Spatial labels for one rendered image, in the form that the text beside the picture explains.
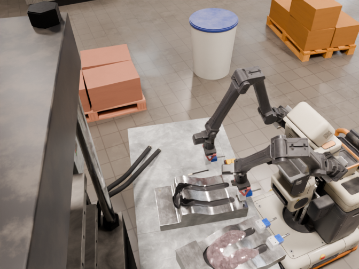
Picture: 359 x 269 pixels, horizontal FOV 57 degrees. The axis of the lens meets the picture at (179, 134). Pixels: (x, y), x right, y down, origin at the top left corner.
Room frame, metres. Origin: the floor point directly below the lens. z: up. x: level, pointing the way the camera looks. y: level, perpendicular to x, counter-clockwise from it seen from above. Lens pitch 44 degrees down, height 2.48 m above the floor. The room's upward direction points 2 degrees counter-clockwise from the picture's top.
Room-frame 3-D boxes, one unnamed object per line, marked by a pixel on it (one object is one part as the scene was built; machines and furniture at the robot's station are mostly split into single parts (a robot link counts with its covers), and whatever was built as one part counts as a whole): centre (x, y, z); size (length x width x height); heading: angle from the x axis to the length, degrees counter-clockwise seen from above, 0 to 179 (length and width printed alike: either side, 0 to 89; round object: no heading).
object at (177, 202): (1.11, -0.12, 0.92); 0.35 x 0.16 x 0.09; 98
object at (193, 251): (0.78, -0.24, 0.85); 0.50 x 0.26 x 0.11; 116
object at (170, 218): (1.12, -0.10, 0.87); 0.50 x 0.26 x 0.14; 98
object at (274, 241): (0.85, -0.50, 0.85); 0.13 x 0.05 x 0.05; 116
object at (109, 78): (3.21, 1.06, 0.22); 1.29 x 0.93 x 0.45; 112
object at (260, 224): (0.95, -0.46, 0.85); 0.13 x 0.05 x 0.05; 116
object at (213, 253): (0.79, -0.24, 0.90); 0.26 x 0.18 x 0.08; 116
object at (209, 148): (1.36, -0.18, 1.06); 0.10 x 0.07 x 0.07; 8
